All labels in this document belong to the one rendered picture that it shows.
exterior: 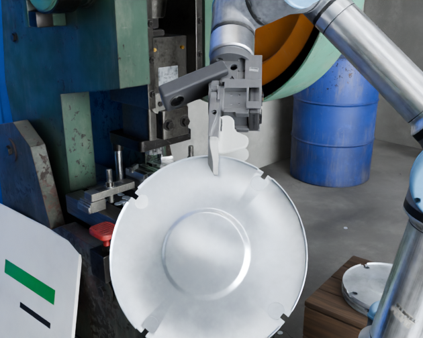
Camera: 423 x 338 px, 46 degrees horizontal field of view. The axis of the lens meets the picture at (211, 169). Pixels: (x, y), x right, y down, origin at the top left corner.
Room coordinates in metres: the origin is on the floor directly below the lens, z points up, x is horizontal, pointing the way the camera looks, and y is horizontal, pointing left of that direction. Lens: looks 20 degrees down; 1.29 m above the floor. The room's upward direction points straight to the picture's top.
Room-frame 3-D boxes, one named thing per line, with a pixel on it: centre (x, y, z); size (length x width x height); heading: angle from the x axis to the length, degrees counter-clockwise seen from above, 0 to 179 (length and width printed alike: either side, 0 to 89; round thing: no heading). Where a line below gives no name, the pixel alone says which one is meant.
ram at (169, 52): (1.44, 0.15, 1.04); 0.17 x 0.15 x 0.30; 45
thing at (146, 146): (1.47, 0.18, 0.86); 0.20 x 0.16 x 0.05; 135
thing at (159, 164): (1.46, 0.18, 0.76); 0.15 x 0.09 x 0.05; 135
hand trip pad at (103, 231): (1.07, 0.25, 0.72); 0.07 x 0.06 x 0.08; 45
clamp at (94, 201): (1.35, 0.30, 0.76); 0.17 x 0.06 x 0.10; 135
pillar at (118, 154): (1.45, 0.28, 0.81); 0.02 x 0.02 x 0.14
